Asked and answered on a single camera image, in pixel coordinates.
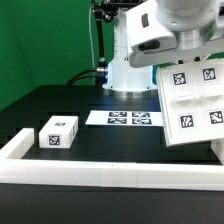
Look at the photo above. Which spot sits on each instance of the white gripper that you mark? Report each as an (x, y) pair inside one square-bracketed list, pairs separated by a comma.
[(163, 35)]

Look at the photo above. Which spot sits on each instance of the white cabinet body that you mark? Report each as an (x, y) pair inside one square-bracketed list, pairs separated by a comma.
[(201, 132)]

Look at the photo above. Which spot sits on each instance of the white cabinet door with tag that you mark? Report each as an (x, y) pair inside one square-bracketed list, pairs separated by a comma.
[(211, 93)]

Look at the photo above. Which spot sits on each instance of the white cabinet top box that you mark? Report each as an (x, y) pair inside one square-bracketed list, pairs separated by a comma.
[(58, 132)]

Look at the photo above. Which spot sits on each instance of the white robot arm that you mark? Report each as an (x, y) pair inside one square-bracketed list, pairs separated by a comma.
[(122, 78)]

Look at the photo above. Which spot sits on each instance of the white base tag plate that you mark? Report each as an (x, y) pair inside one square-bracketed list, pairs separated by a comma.
[(125, 118)]

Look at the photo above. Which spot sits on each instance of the white U-shaped obstacle wall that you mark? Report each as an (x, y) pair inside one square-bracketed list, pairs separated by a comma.
[(15, 168)]

